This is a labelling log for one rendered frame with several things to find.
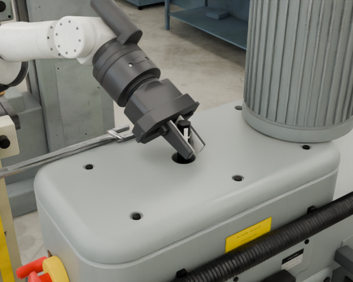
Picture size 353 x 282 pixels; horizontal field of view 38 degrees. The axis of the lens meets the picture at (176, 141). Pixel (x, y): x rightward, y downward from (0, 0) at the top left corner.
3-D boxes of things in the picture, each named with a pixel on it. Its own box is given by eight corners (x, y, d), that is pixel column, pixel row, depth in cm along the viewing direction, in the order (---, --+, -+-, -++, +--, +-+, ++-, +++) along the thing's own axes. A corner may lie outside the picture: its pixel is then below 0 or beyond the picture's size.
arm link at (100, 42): (85, 94, 81) (43, 44, 84) (127, 88, 90) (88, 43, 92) (122, 38, 75) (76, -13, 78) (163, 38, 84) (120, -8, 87)
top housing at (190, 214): (103, 348, 70) (94, 260, 62) (33, 240, 89) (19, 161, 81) (339, 223, 92) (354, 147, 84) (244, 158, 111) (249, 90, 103)
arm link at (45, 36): (98, 57, 82) (38, 59, 89) (131, 55, 89) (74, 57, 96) (94, 14, 81) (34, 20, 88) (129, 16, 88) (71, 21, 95)
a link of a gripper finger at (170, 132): (187, 160, 80) (162, 131, 81) (196, 149, 77) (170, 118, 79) (181, 164, 79) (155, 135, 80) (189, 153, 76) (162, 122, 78)
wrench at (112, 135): (-4, 184, 75) (-5, 179, 75) (-13, 172, 78) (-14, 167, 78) (139, 136, 87) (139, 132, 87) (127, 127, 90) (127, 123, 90)
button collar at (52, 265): (60, 306, 76) (55, 276, 73) (45, 281, 80) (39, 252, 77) (72, 300, 77) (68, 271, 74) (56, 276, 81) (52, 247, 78)
